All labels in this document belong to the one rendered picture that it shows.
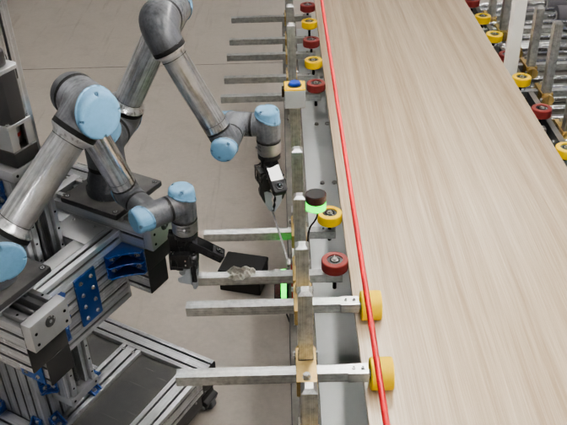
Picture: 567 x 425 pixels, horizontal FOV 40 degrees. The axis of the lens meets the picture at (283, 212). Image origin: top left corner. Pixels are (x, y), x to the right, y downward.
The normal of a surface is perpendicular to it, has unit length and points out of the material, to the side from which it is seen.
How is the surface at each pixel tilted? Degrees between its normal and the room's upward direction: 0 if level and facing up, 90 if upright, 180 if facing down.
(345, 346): 0
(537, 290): 0
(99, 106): 85
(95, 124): 85
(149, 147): 0
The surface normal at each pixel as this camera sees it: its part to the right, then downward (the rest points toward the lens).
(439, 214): -0.03, -0.83
